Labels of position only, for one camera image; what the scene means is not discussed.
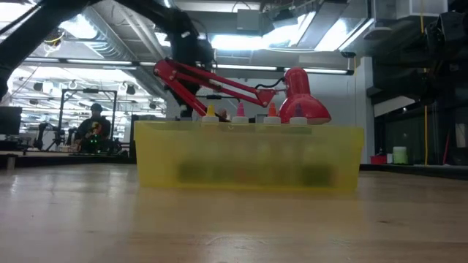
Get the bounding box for tall yellow food coloring bottle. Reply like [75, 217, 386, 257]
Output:
[201, 104, 219, 124]

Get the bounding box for background workbench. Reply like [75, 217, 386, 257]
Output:
[0, 149, 135, 169]

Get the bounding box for long ceiling light bar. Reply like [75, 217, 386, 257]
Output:
[21, 56, 355, 76]

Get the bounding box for person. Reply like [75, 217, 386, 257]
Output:
[75, 102, 113, 154]

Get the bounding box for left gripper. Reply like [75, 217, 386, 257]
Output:
[168, 20, 217, 118]

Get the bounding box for tall orange food coloring bottle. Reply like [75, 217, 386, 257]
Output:
[263, 102, 282, 126]

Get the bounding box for tall pink-tip food coloring bottle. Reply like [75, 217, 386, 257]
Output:
[232, 102, 249, 124]

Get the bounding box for black monitor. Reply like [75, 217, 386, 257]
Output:
[0, 106, 23, 136]

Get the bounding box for grey ceiling vent box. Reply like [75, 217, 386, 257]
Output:
[236, 8, 263, 32]

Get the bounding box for light green cup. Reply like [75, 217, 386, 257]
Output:
[393, 145, 408, 165]

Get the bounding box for yellow translucent plastic bin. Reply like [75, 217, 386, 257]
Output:
[133, 120, 366, 193]

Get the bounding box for black background frame stand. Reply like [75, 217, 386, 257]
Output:
[57, 88, 118, 153]

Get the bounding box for tall purple food coloring bottle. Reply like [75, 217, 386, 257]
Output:
[290, 103, 309, 126]

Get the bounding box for black lamp power cable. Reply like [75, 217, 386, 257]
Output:
[254, 75, 287, 90]

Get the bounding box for red desk lamp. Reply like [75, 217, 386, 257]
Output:
[153, 58, 333, 126]

